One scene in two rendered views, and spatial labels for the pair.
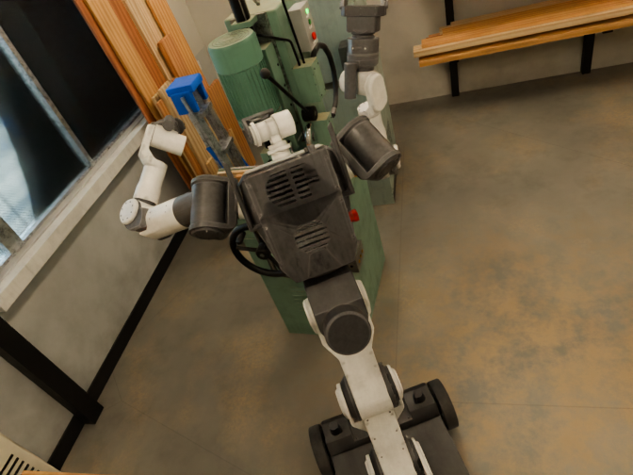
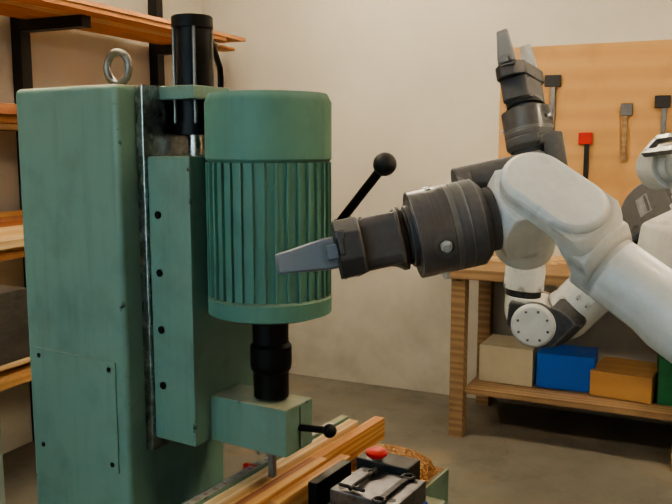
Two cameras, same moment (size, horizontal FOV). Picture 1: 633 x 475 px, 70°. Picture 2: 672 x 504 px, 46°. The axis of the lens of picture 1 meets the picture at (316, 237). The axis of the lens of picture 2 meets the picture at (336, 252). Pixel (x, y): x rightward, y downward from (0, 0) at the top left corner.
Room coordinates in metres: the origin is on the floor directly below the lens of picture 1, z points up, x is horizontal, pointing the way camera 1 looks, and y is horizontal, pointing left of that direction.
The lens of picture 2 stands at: (1.54, 1.14, 1.43)
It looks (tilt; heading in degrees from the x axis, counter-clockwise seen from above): 8 degrees down; 273
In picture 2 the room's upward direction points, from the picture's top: straight up
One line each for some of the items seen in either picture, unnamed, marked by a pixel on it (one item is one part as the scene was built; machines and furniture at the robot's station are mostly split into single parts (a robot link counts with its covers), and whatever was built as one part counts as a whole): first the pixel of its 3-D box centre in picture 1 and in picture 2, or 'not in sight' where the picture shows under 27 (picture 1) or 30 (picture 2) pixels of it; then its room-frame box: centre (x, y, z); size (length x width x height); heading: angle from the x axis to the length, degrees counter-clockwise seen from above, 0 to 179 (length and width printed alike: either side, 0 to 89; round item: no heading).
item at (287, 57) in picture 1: (286, 91); (125, 315); (1.94, -0.09, 1.16); 0.22 x 0.22 x 0.72; 61
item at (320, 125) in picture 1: (322, 129); not in sight; (1.77, -0.18, 1.02); 0.09 x 0.07 x 0.12; 61
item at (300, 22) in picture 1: (302, 26); not in sight; (1.90, -0.23, 1.40); 0.10 x 0.06 x 0.16; 151
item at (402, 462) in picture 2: not in sight; (382, 487); (1.52, 0.16, 0.99); 0.13 x 0.11 x 0.06; 61
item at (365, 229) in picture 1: (323, 250); not in sight; (1.79, -0.01, 0.35); 0.58 x 0.45 x 0.71; 151
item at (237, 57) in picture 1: (246, 80); (269, 205); (1.68, 0.05, 1.35); 0.18 x 0.18 x 0.31
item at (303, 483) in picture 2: not in sight; (312, 498); (1.62, 0.08, 0.93); 0.19 x 0.02 x 0.07; 61
